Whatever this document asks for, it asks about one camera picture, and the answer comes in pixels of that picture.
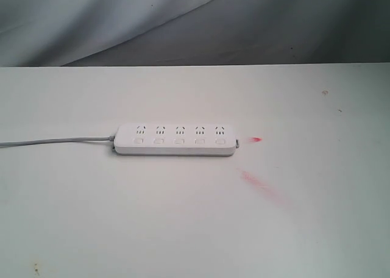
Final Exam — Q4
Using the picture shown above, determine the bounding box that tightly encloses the white five-outlet power strip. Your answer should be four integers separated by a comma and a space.
113, 123, 239, 157

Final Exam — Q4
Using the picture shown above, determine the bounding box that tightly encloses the grey backdrop cloth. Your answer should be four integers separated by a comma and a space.
1, 0, 389, 66

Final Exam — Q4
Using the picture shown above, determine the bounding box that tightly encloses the grey power cord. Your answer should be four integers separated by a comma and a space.
0, 134, 116, 148

